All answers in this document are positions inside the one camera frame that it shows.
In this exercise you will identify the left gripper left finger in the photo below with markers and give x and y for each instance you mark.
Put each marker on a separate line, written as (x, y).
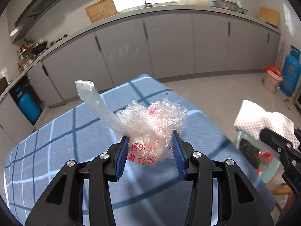
(61, 203)

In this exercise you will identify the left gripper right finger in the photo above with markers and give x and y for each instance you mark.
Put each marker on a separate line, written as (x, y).
(239, 203)

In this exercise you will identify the pink translucent plastic bag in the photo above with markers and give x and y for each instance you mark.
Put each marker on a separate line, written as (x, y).
(265, 157)

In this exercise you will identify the dark knitted mesh scrubber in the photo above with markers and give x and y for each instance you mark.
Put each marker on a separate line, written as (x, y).
(250, 152)

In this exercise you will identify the white cloth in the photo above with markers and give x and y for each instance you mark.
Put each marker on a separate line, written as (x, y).
(252, 118)

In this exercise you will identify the clear bag red print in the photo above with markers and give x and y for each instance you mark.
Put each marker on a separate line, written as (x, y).
(149, 129)

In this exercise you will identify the teal trash bin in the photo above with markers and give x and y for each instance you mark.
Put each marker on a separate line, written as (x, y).
(271, 174)

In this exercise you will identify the grey kitchen cabinets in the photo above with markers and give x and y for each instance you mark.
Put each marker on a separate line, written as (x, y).
(163, 42)

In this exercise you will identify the white bucket red lid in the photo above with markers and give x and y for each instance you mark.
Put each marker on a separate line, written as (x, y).
(272, 79)

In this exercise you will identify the blue gas cylinder by rack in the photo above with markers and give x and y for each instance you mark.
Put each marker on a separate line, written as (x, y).
(290, 72)

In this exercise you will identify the blue checked tablecloth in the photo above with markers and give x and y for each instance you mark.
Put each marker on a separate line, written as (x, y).
(144, 194)

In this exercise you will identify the blue gas cylinder under counter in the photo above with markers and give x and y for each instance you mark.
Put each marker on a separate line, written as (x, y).
(27, 105)

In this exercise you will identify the wooden cutting board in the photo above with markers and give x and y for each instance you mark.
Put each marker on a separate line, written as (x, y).
(101, 10)
(269, 16)

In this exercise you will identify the spice bottle rack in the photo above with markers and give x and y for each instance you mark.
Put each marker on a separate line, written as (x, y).
(25, 57)

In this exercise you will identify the black wok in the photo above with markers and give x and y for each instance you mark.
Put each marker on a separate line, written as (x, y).
(39, 48)

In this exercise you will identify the blue dish rack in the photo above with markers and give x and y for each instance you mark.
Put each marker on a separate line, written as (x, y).
(232, 5)

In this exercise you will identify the range hood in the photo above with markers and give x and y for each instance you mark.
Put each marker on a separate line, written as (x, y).
(23, 14)

